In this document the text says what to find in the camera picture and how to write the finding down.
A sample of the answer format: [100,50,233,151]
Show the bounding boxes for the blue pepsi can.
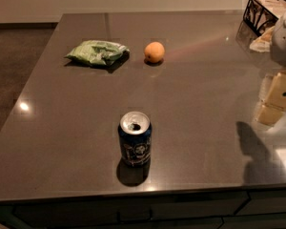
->
[118,112,152,167]

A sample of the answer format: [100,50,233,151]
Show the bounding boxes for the orange fruit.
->
[144,42,165,63]

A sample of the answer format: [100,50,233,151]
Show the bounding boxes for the black wire basket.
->
[243,0,286,36]

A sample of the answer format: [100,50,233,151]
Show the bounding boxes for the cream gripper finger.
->
[264,70,286,111]
[255,104,284,126]

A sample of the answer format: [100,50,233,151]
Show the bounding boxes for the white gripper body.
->
[271,11,286,67]

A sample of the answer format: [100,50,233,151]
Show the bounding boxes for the green jalapeno chip bag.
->
[66,40,130,66]

